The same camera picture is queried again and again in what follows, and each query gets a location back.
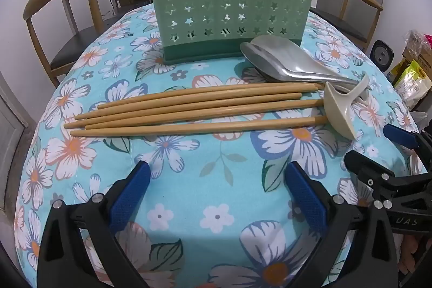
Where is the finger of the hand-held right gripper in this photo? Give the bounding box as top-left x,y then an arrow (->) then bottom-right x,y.
344,151 -> 432,208
383,124 -> 432,170

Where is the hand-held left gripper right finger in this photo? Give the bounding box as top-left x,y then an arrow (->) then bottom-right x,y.
285,161 -> 399,288

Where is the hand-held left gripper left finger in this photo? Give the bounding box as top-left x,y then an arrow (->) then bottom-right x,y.
37,160 -> 151,288

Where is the metal spoon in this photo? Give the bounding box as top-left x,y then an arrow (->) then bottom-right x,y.
251,35 -> 360,86
240,41 -> 325,86

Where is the green perforated utensil holder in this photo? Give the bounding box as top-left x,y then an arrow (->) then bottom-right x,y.
144,0 -> 319,65

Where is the person's right hand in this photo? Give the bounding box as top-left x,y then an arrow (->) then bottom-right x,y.
398,235 -> 432,275

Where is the yellow green sack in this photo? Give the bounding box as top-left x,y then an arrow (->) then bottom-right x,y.
393,60 -> 432,110

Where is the blue floral cloth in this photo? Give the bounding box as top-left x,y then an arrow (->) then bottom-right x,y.
13,3 -> 429,288

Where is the cardboard box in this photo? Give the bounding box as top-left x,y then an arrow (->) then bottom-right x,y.
401,47 -> 432,73

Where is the wooden chair black seat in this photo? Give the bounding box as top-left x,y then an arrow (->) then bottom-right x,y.
23,0 -> 117,88
310,0 -> 383,52

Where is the white panelled door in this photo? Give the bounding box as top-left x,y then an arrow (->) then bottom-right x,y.
0,72 -> 36,218

